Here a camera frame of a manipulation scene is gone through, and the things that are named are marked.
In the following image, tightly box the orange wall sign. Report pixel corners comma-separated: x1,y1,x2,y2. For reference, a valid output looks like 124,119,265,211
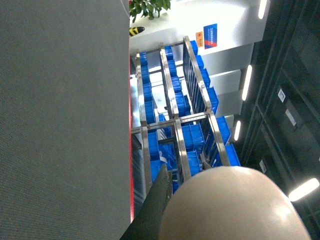
195,31,204,48

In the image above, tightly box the stainless steel shelf rack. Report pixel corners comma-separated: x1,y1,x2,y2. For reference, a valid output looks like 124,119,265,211
131,36,231,195

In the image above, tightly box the beige plastic scoop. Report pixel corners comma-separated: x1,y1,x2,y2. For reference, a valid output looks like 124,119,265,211
158,166,310,240

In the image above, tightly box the blue red wall sign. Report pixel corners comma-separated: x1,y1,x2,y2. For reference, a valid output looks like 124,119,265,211
203,23,218,49

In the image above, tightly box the green potted plant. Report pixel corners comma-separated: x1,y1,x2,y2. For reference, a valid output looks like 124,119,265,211
128,0,171,23

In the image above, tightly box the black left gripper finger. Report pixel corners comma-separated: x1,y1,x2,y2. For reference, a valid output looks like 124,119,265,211
121,164,173,240

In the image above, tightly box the yellow black striped bollard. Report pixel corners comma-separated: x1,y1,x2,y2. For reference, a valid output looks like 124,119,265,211
129,26,145,38

